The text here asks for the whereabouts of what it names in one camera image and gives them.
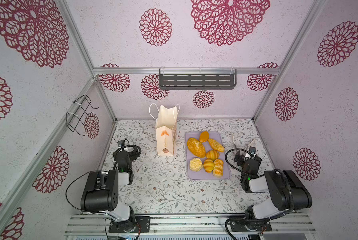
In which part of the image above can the pale round crumbly bread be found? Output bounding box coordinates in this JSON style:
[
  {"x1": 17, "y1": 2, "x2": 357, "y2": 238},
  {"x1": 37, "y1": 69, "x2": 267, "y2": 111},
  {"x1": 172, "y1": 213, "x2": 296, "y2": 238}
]
[{"x1": 189, "y1": 158, "x2": 203, "y2": 172}]

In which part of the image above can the white paper bag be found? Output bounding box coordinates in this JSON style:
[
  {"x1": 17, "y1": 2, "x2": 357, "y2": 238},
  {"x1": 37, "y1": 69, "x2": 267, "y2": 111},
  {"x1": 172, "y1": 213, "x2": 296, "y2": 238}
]
[{"x1": 149, "y1": 104, "x2": 180, "y2": 156}]

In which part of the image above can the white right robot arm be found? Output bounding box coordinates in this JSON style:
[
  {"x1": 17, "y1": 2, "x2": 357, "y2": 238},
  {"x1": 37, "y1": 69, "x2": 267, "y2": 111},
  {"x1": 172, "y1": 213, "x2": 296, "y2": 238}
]
[{"x1": 225, "y1": 146, "x2": 313, "y2": 235}]

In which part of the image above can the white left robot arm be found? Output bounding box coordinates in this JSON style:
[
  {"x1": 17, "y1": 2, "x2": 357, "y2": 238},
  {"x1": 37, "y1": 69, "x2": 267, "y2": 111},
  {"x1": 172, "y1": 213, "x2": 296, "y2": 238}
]
[{"x1": 80, "y1": 145, "x2": 151, "y2": 235}]

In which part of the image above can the yellow elongated bread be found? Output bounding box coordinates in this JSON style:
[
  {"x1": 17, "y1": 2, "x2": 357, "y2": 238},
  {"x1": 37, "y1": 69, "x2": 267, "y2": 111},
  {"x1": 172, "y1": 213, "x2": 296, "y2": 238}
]
[{"x1": 208, "y1": 138, "x2": 225, "y2": 153}]

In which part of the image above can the orange round flat bread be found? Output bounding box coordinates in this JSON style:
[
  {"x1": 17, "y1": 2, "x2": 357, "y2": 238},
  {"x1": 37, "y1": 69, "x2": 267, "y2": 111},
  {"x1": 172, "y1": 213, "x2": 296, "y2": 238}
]
[{"x1": 199, "y1": 131, "x2": 210, "y2": 143}]

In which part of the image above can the lavender plastic tray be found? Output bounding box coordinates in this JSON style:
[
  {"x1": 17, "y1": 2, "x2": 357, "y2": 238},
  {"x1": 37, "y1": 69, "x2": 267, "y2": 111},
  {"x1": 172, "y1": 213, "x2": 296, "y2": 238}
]
[{"x1": 185, "y1": 132, "x2": 231, "y2": 181}]

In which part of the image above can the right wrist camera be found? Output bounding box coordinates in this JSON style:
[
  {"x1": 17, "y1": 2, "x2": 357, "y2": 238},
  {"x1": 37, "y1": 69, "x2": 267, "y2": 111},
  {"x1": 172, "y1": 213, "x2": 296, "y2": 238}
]
[{"x1": 249, "y1": 146, "x2": 257, "y2": 154}]

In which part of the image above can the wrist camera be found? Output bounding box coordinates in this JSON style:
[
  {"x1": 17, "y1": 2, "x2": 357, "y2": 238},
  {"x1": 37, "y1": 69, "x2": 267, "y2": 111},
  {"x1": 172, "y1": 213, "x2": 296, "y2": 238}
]
[
  {"x1": 249, "y1": 146, "x2": 257, "y2": 154},
  {"x1": 117, "y1": 139, "x2": 129, "y2": 148}
]

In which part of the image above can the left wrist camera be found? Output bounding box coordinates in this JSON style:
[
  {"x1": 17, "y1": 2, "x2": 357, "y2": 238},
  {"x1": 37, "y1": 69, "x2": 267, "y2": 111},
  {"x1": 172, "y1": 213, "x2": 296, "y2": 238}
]
[{"x1": 117, "y1": 139, "x2": 129, "y2": 148}]

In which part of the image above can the black wire wall rack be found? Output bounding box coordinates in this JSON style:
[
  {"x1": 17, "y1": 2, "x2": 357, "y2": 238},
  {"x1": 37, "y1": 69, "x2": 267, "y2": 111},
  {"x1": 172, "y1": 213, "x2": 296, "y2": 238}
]
[{"x1": 65, "y1": 95, "x2": 99, "y2": 136}]

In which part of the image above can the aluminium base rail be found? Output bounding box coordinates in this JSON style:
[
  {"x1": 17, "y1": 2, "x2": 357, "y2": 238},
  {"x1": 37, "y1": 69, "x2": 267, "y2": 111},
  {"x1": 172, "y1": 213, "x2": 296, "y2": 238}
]
[{"x1": 64, "y1": 213, "x2": 316, "y2": 237}]

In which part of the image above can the grey metal wall shelf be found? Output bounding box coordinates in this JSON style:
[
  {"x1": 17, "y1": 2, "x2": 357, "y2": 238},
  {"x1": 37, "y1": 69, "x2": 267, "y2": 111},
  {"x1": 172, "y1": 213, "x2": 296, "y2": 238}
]
[{"x1": 158, "y1": 69, "x2": 237, "y2": 90}]

